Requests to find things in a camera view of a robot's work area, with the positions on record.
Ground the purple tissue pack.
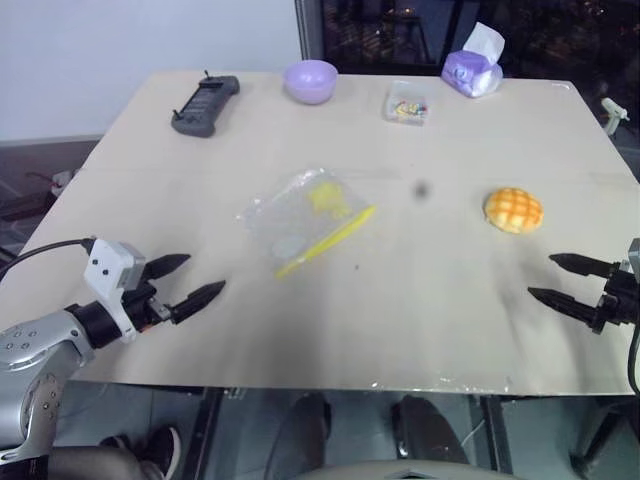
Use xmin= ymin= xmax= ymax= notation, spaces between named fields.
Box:
xmin=440 ymin=21 xmax=507 ymax=100

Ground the grey rounded robot torso edge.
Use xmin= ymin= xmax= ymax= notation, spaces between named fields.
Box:
xmin=298 ymin=458 xmax=484 ymax=480

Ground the purple plastic bowl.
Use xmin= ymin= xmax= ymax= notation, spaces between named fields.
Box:
xmin=282 ymin=59 xmax=339 ymax=107

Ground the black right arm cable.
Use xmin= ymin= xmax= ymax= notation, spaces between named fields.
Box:
xmin=630 ymin=323 xmax=640 ymax=394

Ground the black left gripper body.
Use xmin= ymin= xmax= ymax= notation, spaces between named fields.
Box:
xmin=119 ymin=275 xmax=177 ymax=335

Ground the white object with red cord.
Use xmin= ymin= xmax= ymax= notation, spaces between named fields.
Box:
xmin=23 ymin=168 xmax=77 ymax=199

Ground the grey trouser leg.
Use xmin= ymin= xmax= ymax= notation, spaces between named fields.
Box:
xmin=47 ymin=443 xmax=147 ymax=480

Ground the dark grey remote controller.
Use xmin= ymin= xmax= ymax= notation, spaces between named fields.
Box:
xmin=170 ymin=69 xmax=242 ymax=138

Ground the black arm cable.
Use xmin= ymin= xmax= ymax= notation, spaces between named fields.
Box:
xmin=0 ymin=238 xmax=96 ymax=282
xmin=630 ymin=323 xmax=640 ymax=394

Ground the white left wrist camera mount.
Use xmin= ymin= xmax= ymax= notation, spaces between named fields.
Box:
xmin=82 ymin=238 xmax=147 ymax=346

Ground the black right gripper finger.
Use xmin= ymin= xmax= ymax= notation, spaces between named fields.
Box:
xmin=548 ymin=252 xmax=611 ymax=279
xmin=527 ymin=286 xmax=602 ymax=331

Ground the dark rounded shape under table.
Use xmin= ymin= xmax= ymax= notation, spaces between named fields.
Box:
xmin=391 ymin=394 xmax=472 ymax=464

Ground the golden pineapple bun bread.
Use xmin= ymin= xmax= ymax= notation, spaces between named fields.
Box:
xmin=481 ymin=186 xmax=546 ymax=235

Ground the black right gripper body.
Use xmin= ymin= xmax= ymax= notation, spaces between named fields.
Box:
xmin=591 ymin=259 xmax=640 ymax=335

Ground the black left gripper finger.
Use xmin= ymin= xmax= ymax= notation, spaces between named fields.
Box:
xmin=143 ymin=253 xmax=193 ymax=282
xmin=169 ymin=280 xmax=228 ymax=327

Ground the black table leg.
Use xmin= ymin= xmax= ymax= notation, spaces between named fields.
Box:
xmin=188 ymin=387 xmax=224 ymax=480
xmin=478 ymin=394 xmax=517 ymax=475

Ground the grey window frame post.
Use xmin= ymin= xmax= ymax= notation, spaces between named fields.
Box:
xmin=293 ymin=0 xmax=327 ymax=76

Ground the clear box of coloured pins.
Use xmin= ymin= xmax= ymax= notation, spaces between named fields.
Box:
xmin=383 ymin=79 xmax=435 ymax=127

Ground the white glue gun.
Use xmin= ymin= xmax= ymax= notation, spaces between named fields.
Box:
xmin=600 ymin=96 xmax=631 ymax=136

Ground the clear yellow-zipper plastic bag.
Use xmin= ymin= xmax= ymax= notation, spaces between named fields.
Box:
xmin=235 ymin=168 xmax=379 ymax=282

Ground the black sneaker with white sole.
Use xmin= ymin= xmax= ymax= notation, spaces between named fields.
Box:
xmin=99 ymin=425 xmax=183 ymax=480

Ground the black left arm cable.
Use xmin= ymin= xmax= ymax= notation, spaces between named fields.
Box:
xmin=0 ymin=238 xmax=96 ymax=282

